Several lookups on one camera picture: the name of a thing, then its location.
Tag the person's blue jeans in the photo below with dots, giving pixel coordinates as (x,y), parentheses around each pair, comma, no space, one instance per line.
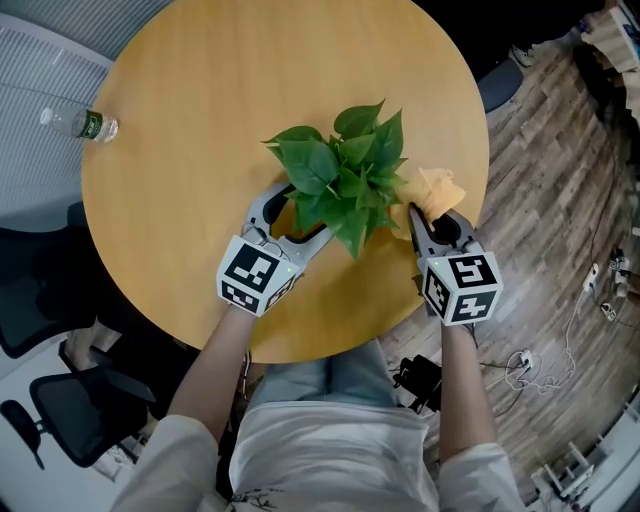
(325,375)

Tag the black mesh office chair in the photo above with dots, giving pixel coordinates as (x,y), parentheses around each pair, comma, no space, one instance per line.
(75,420)
(35,280)

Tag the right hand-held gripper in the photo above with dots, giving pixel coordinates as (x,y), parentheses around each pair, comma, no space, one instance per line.
(465,290)

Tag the green potted plant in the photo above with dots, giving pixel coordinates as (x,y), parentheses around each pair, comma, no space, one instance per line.
(345,180)

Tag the yellow cloth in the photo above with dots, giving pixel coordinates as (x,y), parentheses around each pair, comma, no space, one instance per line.
(435,192)

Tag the person's white shirt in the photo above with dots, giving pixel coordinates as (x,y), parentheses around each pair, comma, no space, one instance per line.
(325,460)

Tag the white power strip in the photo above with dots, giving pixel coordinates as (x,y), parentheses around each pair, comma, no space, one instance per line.
(592,277)
(523,357)

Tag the person's left forearm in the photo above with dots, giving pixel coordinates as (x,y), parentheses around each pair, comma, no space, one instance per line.
(215,370)

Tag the person's right forearm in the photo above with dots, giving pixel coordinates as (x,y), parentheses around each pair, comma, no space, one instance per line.
(465,390)

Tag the black office chair grey armrests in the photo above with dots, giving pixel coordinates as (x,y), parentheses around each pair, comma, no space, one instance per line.
(500,85)

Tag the clear plastic bottle green label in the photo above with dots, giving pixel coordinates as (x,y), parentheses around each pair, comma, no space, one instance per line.
(85,125)

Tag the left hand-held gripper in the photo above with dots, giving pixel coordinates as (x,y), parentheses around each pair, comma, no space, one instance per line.
(250,270)

